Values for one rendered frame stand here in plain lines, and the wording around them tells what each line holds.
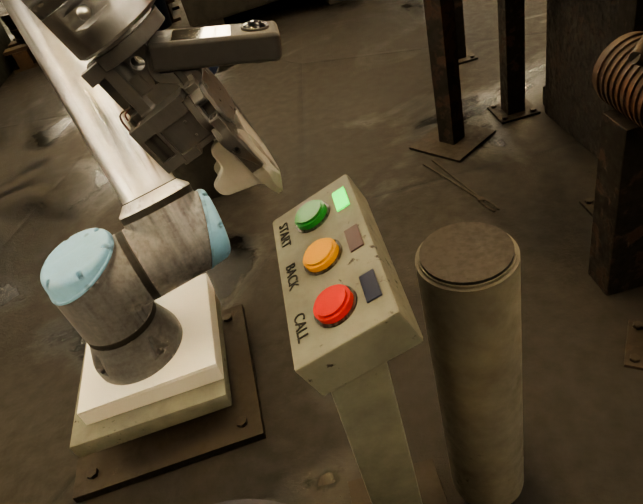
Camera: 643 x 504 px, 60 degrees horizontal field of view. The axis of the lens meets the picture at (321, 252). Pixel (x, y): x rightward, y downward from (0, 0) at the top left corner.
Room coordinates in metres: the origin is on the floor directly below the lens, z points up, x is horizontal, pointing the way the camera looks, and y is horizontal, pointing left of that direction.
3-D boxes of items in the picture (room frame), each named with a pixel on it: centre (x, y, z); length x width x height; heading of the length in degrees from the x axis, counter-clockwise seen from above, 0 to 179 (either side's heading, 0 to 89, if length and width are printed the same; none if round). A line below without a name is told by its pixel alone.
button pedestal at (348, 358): (0.45, 0.00, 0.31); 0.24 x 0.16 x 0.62; 178
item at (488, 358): (0.48, -0.16, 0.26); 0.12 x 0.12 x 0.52
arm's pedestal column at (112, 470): (0.88, 0.42, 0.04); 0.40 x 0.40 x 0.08; 2
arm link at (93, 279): (0.88, 0.42, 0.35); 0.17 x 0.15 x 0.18; 109
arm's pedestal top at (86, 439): (0.88, 0.42, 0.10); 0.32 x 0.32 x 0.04; 2
